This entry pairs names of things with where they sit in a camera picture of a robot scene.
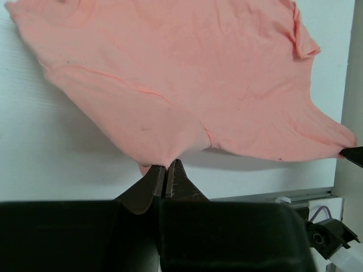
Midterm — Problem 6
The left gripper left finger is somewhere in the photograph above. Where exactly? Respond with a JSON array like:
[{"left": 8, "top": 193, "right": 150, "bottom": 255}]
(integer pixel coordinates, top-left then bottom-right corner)
[{"left": 114, "top": 165, "right": 166, "bottom": 214}]

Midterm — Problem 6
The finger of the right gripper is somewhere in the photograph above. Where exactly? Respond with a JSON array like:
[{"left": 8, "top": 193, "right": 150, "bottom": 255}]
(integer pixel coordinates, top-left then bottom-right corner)
[{"left": 339, "top": 146, "right": 363, "bottom": 168}]

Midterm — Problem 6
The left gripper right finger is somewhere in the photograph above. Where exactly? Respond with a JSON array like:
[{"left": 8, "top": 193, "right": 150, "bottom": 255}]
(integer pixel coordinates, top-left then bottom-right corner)
[{"left": 164, "top": 159, "right": 208, "bottom": 201}]

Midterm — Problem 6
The pink t shirt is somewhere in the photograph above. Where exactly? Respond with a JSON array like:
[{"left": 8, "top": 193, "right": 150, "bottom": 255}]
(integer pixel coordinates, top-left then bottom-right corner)
[{"left": 5, "top": 1, "right": 357, "bottom": 168}]

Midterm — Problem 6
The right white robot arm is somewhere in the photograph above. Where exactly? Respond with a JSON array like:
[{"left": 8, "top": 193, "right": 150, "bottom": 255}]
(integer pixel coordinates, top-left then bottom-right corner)
[{"left": 305, "top": 190, "right": 362, "bottom": 271}]

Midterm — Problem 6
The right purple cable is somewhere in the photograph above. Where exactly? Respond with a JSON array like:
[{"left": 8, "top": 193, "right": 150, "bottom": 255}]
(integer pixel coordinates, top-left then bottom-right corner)
[{"left": 309, "top": 205, "right": 332, "bottom": 222}]

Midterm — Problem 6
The aluminium rail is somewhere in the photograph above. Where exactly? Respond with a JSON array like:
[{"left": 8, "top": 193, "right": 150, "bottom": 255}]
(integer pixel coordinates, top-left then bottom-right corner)
[{"left": 211, "top": 187, "right": 344, "bottom": 210}]

